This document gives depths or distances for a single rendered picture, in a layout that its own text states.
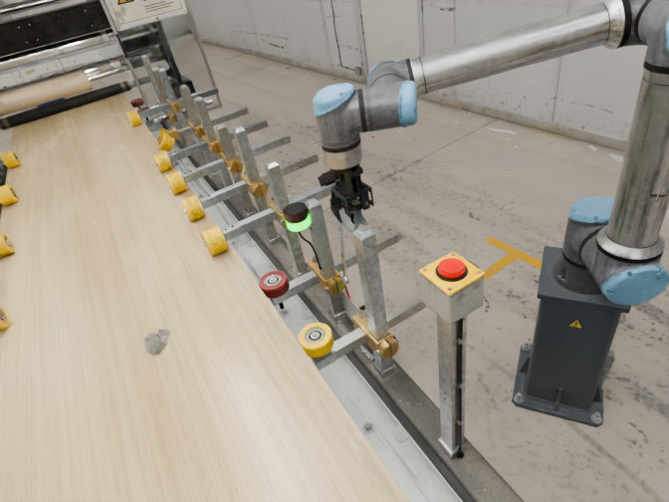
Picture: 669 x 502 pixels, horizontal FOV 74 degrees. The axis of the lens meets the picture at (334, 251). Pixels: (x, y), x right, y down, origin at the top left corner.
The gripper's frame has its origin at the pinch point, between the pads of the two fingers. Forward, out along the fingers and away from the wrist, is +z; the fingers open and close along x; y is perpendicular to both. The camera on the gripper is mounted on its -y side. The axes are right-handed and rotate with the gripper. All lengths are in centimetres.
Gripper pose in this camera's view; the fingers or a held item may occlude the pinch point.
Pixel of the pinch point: (351, 227)
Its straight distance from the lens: 116.9
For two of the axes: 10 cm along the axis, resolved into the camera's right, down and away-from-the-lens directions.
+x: 8.5, -4.2, 3.1
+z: 1.7, 7.8, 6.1
